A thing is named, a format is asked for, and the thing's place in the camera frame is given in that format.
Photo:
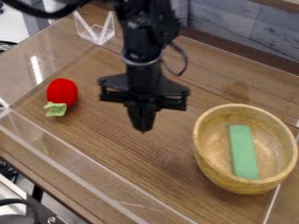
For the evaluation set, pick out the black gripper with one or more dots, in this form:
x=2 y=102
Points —
x=143 y=85

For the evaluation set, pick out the light wooden bowl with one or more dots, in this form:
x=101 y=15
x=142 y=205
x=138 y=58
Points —
x=276 y=147

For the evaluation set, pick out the green stick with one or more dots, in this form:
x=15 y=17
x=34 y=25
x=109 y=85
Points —
x=245 y=159

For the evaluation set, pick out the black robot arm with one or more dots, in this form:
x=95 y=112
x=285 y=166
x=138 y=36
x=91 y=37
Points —
x=150 y=28

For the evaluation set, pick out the red plush strawberry toy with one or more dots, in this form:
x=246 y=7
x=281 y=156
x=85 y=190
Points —
x=62 y=97

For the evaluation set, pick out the clear acrylic tray enclosure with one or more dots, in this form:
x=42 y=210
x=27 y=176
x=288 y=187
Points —
x=179 y=139

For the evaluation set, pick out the black clamp with cable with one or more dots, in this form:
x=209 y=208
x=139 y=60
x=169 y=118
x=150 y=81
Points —
x=35 y=214

